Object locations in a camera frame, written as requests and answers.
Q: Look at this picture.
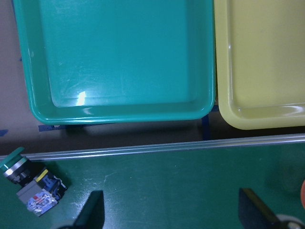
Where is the green plastic tray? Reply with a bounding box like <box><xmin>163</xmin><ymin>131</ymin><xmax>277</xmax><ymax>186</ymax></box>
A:
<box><xmin>13</xmin><ymin>0</ymin><xmax>215</xmax><ymax>125</ymax></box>

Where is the green push button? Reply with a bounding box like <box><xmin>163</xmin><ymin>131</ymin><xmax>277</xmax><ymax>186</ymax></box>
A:
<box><xmin>0</xmin><ymin>147</ymin><xmax>67</xmax><ymax>217</ymax></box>

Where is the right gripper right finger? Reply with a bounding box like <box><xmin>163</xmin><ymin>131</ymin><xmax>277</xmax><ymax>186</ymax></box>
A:
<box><xmin>238</xmin><ymin>187</ymin><xmax>305</xmax><ymax>229</ymax></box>

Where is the yellow plastic tray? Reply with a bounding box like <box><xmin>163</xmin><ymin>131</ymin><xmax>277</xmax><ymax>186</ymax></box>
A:
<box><xmin>214</xmin><ymin>0</ymin><xmax>305</xmax><ymax>130</ymax></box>

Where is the green conveyor belt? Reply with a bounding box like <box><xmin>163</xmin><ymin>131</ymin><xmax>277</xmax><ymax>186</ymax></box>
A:
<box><xmin>0</xmin><ymin>134</ymin><xmax>305</xmax><ymax>229</ymax></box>

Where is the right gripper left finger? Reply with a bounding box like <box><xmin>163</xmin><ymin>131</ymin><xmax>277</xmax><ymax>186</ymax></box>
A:
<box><xmin>55</xmin><ymin>190</ymin><xmax>105</xmax><ymax>229</ymax></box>

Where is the plain orange cylinder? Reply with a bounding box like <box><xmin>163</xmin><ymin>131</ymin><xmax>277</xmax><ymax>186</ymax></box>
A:
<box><xmin>300</xmin><ymin>180</ymin><xmax>305</xmax><ymax>208</ymax></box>

